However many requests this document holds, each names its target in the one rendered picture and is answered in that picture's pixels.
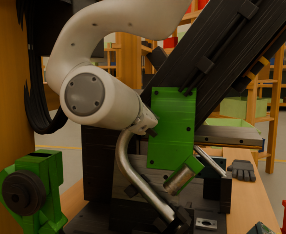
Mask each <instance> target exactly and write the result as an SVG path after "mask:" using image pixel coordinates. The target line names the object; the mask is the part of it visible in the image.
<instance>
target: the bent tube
mask: <svg viewBox="0 0 286 234"><path fill-rule="evenodd" d="M143 104H144V105H145V106H146V107H147V108H148V109H149V110H150V111H151V113H152V114H153V115H154V116H155V117H156V119H157V120H158V121H159V118H158V117H157V116H156V114H155V113H154V112H153V111H152V110H151V109H150V108H149V106H148V105H147V104H146V103H144V102H143ZM134 134H135V133H132V132H131V131H129V130H127V129H126V130H122V132H121V133H120V135H119V137H118V140H117V143H116V149H115V154H116V161H117V164H118V167H119V169H120V171H121V172H122V174H123V176H124V177H125V178H126V179H127V180H128V181H129V182H130V183H131V184H132V185H133V186H134V187H135V188H136V190H137V191H138V192H139V193H140V194H141V195H142V196H143V197H144V198H145V199H146V200H147V202H148V203H149V204H150V205H151V206H152V207H153V208H154V209H155V210H156V211H157V213H158V214H159V215H160V216H161V217H162V218H163V219H164V220H165V221H166V222H167V223H168V224H170V223H171V222H172V221H173V220H174V219H175V218H176V216H177V215H176V214H175V212H174V211H173V210H172V209H171V208H170V207H169V206H168V205H167V204H166V203H165V201H164V200H163V199H162V198H161V197H160V196H159V195H158V194H157V193H156V192H155V191H154V190H153V189H152V188H151V187H150V185H149V184H148V183H147V182H146V181H145V180H144V179H143V178H142V177H141V176H140V175H139V174H138V173H137V172H136V171H135V169H134V168H133V167H132V166H131V164H130V162H129V160H128V156H127V148H128V144H129V141H130V139H131V138H132V136H133V135H134Z"/></svg>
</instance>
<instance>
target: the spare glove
mask: <svg viewBox="0 0 286 234"><path fill-rule="evenodd" d="M227 171H230V172H231V171H232V178H236V175H237V174H238V180H242V179H243V175H244V180H245V181H249V180H250V179H251V181H253V182H254V181H256V176H255V174H254V168H253V164H251V162H250V161H247V160H237V159H235V160H234V161H233V162H232V164H231V165H230V166H228V167H227Z"/></svg>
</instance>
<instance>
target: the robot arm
mask: <svg viewBox="0 0 286 234"><path fill-rule="evenodd" d="M191 2H192V0H103V1H100V2H97V3H94V4H91V5H89V6H87V7H85V8H83V9H81V10H80V11H78V12H77V13H76V14H75V15H73V16H72V17H71V18H70V19H69V20H68V21H67V23H66V24H65V25H64V27H63V28H62V30H61V32H60V34H59V36H58V38H57V40H56V42H55V45H54V47H53V50H52V52H51V55H50V57H49V60H48V63H47V67H46V74H45V77H46V82H47V84H48V85H49V87H50V88H51V89H52V90H53V91H54V92H55V93H56V94H58V95H59V96H60V105H61V108H62V110H63V112H64V113H65V115H66V116H67V117H68V118H69V119H70V120H72V121H73V122H75V123H77V124H82V125H88V126H94V127H101V128H107V129H113V130H126V129H127V130H129V131H131V132H132V133H135V134H137V135H145V134H146V132H147V133H148V134H149V135H151V136H152V137H153V138H155V137H156V136H157V132H156V131H155V130H154V127H155V126H156V125H157V124H158V120H157V119H156V117H155V116H154V115H153V114H152V113H151V111H150V110H149V109H148V108H147V107H146V106H145V105H144V104H143V103H142V100H141V98H140V96H139V95H138V93H137V92H136V91H134V90H133V89H131V88H130V87H128V86H127V85H125V84H124V83H122V82H121V81H119V80H118V79H117V78H115V77H114V76H112V75H111V74H109V73H108V72H106V71H105V70H103V69H101V68H99V67H97V66H95V65H93V64H92V63H91V62H90V58H91V55H92V53H93V51H94V49H95V47H96V46H97V44H98V43H99V42H100V41H101V40H102V39H103V38H104V37H105V36H107V35H109V34H111V33H114V32H125V33H129V34H133V35H136V36H139V37H143V38H146V39H150V40H154V41H162V40H165V39H167V38H168V37H170V36H171V35H172V33H173V32H174V31H175V29H176V28H177V26H178V25H179V23H180V22H181V20H182V18H183V16H184V15H185V13H186V11H187V9H188V8H189V6H190V4H191Z"/></svg>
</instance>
